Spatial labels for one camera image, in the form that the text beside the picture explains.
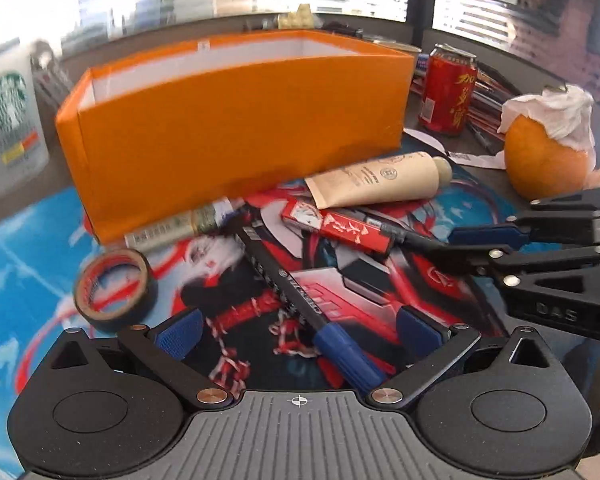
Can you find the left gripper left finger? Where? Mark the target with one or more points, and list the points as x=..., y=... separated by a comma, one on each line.
x=162, y=350

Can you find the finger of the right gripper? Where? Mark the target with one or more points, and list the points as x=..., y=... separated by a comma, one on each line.
x=499, y=234
x=465, y=259

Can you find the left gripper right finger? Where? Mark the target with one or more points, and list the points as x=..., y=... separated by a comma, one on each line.
x=438, y=350

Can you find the black tape roll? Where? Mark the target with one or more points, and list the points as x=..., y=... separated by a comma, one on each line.
x=116, y=290

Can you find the red black marker pen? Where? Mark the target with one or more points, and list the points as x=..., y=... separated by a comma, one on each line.
x=356, y=229

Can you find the beige cream tube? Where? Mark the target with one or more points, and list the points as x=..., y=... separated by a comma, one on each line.
x=415, y=176

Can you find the orange fruit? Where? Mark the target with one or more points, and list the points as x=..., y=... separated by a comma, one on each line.
x=540, y=167

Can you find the black blue marker pen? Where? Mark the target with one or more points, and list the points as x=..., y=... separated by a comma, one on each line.
x=328, y=337

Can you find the white crumpled tissue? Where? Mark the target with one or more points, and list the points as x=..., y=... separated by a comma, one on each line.
x=566, y=115

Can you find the colourful printed desk mat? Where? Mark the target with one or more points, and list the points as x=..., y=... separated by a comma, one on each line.
x=75, y=405

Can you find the pile of pens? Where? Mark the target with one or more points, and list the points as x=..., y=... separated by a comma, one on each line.
x=490, y=93

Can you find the red drink can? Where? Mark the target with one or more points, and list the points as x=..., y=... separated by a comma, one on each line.
x=449, y=82

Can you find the orange cardboard box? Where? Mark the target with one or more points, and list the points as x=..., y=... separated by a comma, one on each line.
x=178, y=127

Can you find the Starbucks plastic cup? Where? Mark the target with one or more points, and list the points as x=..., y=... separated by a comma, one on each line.
x=23, y=149

